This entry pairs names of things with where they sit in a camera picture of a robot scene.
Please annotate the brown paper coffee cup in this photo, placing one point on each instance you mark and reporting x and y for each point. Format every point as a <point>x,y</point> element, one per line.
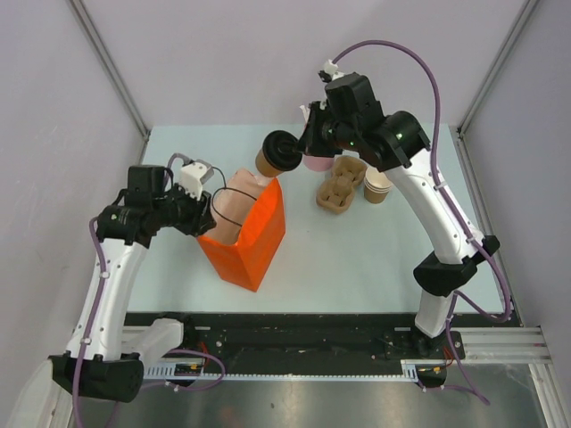
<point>265,165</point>

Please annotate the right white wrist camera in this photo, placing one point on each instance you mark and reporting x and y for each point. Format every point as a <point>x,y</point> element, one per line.
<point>330,72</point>

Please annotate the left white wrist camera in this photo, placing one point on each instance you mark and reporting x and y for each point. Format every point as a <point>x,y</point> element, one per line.
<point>193,176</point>

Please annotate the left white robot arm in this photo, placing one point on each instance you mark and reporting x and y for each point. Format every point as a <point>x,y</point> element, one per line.
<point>96,363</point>

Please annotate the pink straw holder cup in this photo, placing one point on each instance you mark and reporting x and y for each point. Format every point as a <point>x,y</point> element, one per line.
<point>318,164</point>

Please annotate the orange paper bag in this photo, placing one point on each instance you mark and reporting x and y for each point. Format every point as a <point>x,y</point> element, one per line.
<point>250,217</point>

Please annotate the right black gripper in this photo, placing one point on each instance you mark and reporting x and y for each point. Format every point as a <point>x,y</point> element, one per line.
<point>310,143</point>

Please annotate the white cable duct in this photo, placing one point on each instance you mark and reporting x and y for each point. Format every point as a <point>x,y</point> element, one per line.
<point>359,368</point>

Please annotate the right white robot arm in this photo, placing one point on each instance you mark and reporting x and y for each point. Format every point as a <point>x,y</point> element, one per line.
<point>400,148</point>

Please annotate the black plastic cup lid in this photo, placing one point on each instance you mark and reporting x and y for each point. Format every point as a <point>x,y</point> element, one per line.
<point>278,149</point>

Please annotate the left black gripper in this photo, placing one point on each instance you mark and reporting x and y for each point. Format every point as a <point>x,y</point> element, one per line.
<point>202,219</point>

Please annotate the stack of brown paper cups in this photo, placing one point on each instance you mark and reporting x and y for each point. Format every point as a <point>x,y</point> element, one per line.
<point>376,186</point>

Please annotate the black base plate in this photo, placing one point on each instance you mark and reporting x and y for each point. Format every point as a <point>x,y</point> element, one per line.
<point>388,335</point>

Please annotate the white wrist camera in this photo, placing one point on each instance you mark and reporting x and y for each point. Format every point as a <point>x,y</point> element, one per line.
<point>330,72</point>
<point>193,176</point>

